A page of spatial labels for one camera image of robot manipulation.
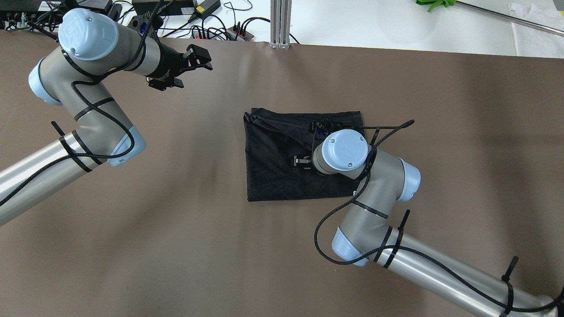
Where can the black power supply box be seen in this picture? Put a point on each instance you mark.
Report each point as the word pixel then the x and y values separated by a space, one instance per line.
pixel 168 8

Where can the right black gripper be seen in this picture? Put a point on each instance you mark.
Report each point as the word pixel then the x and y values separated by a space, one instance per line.
pixel 301 162

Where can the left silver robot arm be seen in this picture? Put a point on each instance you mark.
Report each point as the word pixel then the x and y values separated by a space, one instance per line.
pixel 91 48

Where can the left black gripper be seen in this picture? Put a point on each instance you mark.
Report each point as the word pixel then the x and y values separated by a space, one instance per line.
pixel 166 64

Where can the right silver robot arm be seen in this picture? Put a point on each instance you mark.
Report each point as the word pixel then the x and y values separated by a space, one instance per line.
pixel 359 232

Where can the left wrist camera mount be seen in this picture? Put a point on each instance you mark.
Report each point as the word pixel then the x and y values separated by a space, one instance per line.
pixel 143 25

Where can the green toy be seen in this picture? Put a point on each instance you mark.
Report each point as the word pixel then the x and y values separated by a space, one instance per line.
pixel 432 4

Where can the black t-shirt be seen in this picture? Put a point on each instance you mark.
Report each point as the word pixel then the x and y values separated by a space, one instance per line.
pixel 273 140

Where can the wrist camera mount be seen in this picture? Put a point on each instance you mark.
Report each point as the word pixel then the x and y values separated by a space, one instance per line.
pixel 325 127
pixel 143 25

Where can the grey orange usb hub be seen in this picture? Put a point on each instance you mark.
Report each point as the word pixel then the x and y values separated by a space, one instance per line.
pixel 205 34
pixel 236 33

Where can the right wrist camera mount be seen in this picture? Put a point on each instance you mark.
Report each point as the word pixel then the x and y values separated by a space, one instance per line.
pixel 325 127

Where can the aluminium frame post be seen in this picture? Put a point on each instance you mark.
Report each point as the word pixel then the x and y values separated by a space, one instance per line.
pixel 280 18

